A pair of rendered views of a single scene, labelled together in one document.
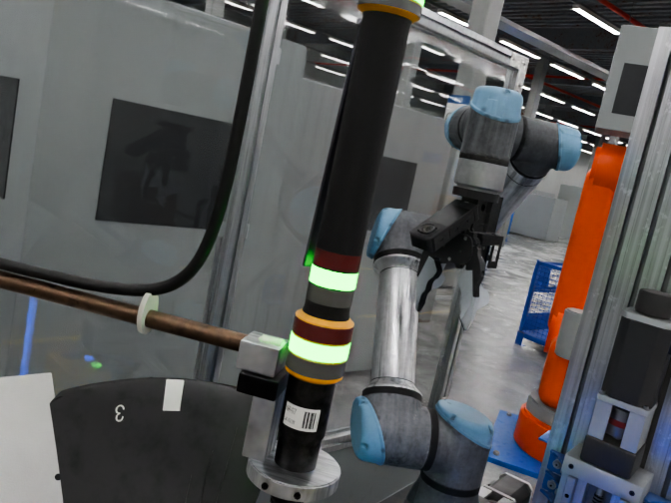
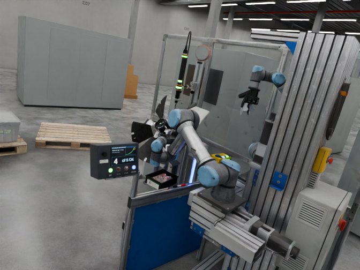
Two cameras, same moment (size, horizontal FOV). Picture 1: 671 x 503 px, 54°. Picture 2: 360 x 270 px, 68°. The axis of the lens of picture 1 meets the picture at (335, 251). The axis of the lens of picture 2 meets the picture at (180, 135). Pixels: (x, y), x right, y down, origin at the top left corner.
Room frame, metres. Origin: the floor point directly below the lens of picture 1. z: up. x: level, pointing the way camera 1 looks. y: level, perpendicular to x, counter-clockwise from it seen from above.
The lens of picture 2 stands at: (0.64, -2.20, 1.78)
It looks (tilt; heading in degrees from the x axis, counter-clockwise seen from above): 16 degrees down; 93
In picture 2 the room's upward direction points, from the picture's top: 11 degrees clockwise
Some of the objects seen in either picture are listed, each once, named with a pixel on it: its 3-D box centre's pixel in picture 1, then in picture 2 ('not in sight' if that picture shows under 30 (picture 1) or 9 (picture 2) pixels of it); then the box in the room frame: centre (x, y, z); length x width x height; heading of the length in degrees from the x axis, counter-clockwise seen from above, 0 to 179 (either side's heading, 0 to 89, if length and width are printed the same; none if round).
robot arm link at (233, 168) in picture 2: not in sight; (228, 171); (0.90, -0.71, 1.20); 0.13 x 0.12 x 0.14; 45
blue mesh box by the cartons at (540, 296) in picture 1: (587, 312); not in sight; (7.25, -2.92, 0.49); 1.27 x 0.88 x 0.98; 133
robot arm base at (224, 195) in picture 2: not in sight; (224, 188); (0.90, -0.71, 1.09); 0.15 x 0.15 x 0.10
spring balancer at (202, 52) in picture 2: not in sight; (202, 53); (0.58, 0.71, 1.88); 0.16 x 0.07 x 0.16; 170
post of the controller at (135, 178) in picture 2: not in sight; (134, 183); (0.34, -0.63, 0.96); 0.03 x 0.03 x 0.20; 45
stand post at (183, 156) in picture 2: not in sight; (177, 181); (0.60, 0.33, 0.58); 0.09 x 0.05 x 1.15; 135
